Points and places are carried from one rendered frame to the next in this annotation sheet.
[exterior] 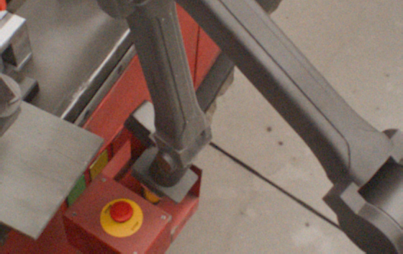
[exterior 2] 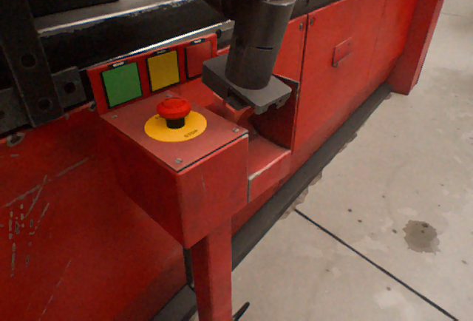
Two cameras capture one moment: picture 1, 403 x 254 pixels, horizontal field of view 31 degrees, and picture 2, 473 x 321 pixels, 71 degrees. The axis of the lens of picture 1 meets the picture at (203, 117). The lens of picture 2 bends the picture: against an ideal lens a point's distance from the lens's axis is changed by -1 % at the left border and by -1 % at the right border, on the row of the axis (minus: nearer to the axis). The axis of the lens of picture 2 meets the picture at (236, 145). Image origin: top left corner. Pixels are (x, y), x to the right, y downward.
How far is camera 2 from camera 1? 0.94 m
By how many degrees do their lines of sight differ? 24
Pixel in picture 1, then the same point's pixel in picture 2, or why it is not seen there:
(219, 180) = (308, 242)
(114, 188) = not seen: hidden behind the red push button
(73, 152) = not seen: outside the picture
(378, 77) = (435, 185)
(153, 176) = (228, 69)
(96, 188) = (155, 100)
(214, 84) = (307, 174)
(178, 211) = (262, 159)
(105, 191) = not seen: hidden behind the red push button
